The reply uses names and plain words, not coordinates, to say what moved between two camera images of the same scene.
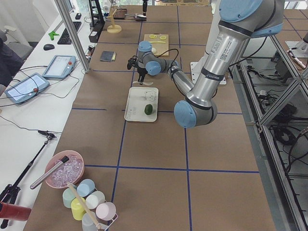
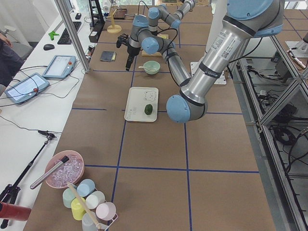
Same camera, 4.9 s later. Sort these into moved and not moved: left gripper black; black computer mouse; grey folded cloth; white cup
Moved: left gripper black
Not moved: white cup; grey folded cloth; black computer mouse
